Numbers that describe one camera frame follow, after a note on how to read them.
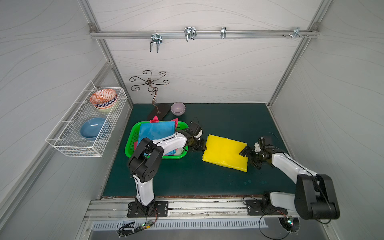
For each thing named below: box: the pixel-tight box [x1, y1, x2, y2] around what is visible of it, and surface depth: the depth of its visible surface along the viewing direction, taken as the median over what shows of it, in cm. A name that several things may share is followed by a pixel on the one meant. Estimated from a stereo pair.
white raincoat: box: [174, 147, 184, 156], surface depth 90 cm
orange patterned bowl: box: [89, 88, 117, 109], surface depth 73 cm
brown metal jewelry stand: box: [129, 70, 170, 115], surface depth 92 cm
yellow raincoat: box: [202, 134, 249, 172], surface depth 92 cm
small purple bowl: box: [170, 102, 186, 116], surface depth 114 cm
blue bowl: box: [80, 117, 106, 141], surface depth 66 cm
